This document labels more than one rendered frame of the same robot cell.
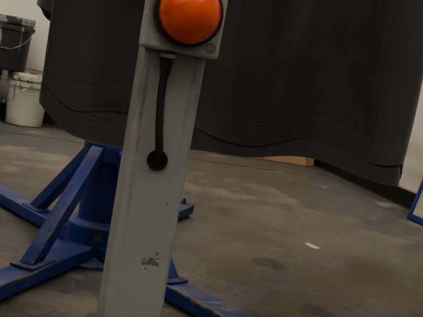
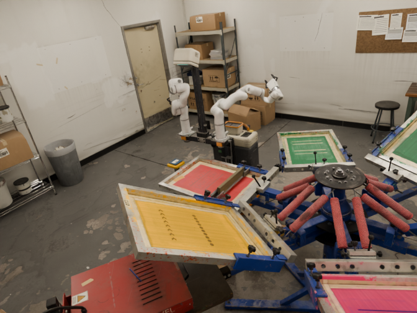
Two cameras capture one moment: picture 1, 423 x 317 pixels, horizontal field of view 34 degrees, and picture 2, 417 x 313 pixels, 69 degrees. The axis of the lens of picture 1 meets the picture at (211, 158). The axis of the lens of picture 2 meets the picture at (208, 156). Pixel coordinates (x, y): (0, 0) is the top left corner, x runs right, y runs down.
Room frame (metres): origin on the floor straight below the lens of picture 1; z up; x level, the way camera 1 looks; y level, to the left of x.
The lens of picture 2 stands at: (2.90, -1.27, 2.40)
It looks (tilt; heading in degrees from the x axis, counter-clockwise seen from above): 27 degrees down; 145
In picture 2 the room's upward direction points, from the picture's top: 8 degrees counter-clockwise
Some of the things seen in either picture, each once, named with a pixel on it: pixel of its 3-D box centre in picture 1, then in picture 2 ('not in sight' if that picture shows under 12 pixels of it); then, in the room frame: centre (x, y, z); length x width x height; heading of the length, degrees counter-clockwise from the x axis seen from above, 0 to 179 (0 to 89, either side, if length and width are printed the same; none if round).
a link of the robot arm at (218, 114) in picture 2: not in sight; (218, 115); (0.70, 0.47, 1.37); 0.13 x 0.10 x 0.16; 160
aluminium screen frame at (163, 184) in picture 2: not in sight; (212, 180); (1.04, 0.06, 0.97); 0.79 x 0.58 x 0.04; 14
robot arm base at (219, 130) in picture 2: not in sight; (220, 130); (0.70, 0.48, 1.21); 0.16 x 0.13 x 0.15; 107
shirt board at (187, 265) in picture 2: not in sight; (250, 261); (1.88, -0.33, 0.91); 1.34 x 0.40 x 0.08; 74
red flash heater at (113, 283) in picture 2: not in sight; (126, 293); (1.67, -1.05, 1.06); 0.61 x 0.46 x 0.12; 74
